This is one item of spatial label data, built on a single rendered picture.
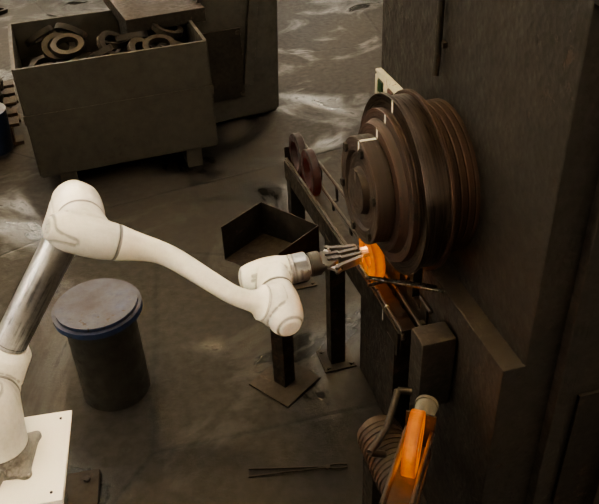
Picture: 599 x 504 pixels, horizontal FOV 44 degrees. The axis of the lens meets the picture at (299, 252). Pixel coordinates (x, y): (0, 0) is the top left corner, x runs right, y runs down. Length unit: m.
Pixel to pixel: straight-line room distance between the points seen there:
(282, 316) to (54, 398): 1.31
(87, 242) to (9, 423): 0.58
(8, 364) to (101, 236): 0.56
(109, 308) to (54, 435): 0.52
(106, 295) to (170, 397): 0.48
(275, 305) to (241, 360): 1.03
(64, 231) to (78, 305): 0.82
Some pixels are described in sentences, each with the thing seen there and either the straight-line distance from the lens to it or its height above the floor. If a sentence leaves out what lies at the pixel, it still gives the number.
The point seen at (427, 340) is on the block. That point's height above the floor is 0.80.
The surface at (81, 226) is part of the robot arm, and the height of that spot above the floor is 1.06.
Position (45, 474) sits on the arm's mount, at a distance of 2.32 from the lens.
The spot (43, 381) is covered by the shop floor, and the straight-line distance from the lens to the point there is 3.15.
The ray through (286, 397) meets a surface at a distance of 2.85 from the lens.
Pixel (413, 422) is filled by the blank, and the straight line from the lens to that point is 1.73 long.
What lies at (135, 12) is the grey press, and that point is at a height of 0.80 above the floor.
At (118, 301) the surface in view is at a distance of 2.73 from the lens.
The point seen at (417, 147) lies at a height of 1.30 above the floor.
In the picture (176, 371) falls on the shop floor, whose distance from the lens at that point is 3.03.
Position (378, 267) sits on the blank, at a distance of 2.20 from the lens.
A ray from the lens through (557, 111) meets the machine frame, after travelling 1.47.
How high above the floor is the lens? 2.07
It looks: 35 degrees down
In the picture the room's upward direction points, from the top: 3 degrees counter-clockwise
